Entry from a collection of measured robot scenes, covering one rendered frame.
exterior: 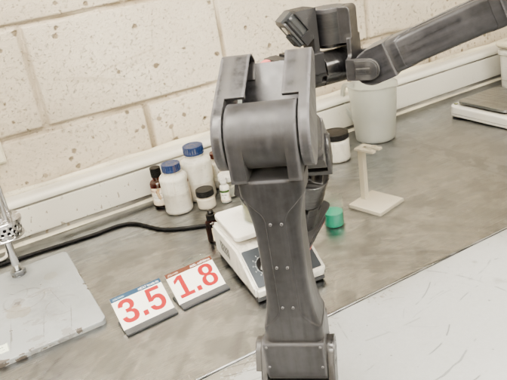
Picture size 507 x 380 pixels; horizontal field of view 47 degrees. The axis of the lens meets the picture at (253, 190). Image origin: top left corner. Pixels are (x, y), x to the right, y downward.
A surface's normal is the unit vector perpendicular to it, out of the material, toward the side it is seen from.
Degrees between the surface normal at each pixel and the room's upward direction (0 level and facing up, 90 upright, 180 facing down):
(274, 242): 92
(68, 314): 0
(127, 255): 0
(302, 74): 26
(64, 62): 90
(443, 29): 87
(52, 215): 90
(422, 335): 0
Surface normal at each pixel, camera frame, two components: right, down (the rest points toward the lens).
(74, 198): 0.48, 0.29
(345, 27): -0.45, 0.43
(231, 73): -0.21, -0.62
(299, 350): -0.16, 0.46
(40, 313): -0.14, -0.90
